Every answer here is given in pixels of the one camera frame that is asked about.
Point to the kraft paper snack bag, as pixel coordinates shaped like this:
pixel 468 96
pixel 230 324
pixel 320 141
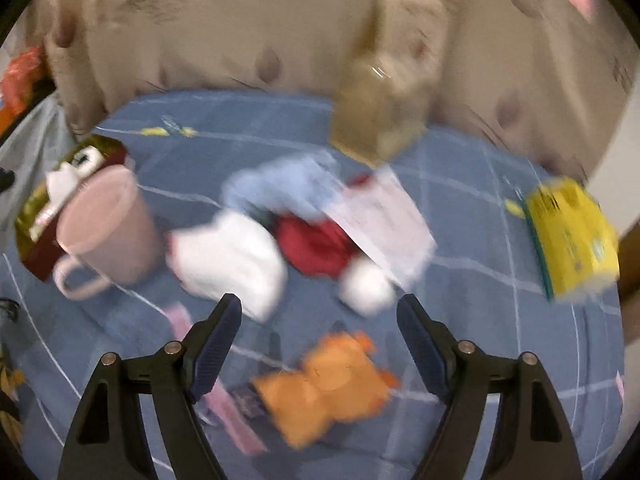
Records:
pixel 379 109

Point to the white fluffy sock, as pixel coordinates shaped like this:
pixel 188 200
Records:
pixel 84 163

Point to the beige leaf print curtain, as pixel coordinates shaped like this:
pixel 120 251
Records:
pixel 545 79

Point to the yellow tissue pack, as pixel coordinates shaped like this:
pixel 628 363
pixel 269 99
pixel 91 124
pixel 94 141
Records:
pixel 576 245

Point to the red plastic bag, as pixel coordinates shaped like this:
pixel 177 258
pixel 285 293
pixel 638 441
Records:
pixel 19 82

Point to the white knit glove red cuff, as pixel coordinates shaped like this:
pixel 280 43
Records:
pixel 232 254

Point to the gold red tin box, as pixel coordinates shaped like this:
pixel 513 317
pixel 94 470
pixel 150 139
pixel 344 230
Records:
pixel 40 257

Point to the red sleep mask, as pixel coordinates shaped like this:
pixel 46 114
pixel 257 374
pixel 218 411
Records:
pixel 316 249

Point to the orange plush toy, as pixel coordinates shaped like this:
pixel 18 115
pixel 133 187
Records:
pixel 336 382

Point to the light green plastic bag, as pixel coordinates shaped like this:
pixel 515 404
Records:
pixel 35 147

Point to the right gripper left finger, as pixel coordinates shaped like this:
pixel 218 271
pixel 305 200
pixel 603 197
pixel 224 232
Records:
pixel 107 439

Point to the floral white sachet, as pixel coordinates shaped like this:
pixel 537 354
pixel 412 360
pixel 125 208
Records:
pixel 382 219

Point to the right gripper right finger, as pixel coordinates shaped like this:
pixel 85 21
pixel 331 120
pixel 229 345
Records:
pixel 532 437

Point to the light blue fluffy sock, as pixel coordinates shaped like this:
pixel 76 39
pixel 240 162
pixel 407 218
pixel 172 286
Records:
pixel 300 184

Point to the pink ceramic mug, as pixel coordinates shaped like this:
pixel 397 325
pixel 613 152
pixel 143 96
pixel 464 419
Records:
pixel 108 236

